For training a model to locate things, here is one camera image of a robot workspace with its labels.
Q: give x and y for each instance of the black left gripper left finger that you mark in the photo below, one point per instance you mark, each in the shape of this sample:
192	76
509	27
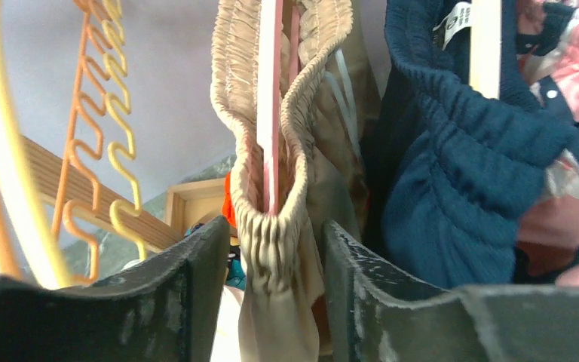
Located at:
163	309

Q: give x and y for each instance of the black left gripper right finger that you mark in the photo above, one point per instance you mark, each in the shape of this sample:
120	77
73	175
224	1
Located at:
378	312

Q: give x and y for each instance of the beige drawstring shorts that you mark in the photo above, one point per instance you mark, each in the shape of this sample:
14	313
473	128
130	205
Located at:
323	112

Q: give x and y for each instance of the pink notched hanger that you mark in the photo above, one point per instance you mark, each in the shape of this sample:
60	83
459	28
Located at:
268	96

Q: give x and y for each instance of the cream hanger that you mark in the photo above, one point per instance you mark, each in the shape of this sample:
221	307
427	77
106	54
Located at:
485	47

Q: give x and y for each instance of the yellow hanger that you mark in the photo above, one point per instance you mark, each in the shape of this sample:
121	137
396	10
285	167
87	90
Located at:
97	127

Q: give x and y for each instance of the white garment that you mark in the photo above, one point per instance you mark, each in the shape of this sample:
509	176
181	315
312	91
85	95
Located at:
226	346

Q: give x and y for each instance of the colourful patterned garment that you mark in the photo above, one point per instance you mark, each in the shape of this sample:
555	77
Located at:
235	275

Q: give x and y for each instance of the orange mesh garment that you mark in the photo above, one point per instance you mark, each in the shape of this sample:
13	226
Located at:
227	207

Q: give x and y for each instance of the navy blue hanging garment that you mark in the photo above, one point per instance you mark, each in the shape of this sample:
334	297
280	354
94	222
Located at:
459	171

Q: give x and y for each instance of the pink shark print garment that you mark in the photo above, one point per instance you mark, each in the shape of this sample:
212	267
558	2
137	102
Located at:
547	48

